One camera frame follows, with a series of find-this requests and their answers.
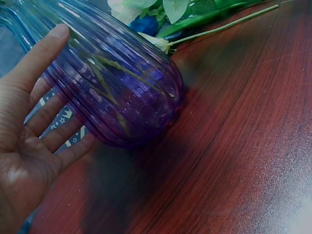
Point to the blue artificial flower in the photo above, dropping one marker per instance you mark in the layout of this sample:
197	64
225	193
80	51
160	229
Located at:
146	25

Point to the blue purple ribbed glass vase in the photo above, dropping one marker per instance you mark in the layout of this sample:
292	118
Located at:
136	107

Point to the white bud with green stem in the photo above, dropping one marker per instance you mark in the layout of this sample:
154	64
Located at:
209	32

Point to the person's left hand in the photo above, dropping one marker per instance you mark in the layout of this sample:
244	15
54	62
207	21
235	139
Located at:
14	136

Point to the white artificial flower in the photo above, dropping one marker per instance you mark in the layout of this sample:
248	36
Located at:
126	11

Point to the person's left thumb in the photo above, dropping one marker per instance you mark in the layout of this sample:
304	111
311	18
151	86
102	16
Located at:
44	53

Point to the green branching flower stem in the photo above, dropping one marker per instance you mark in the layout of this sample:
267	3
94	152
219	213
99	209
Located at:
104	84

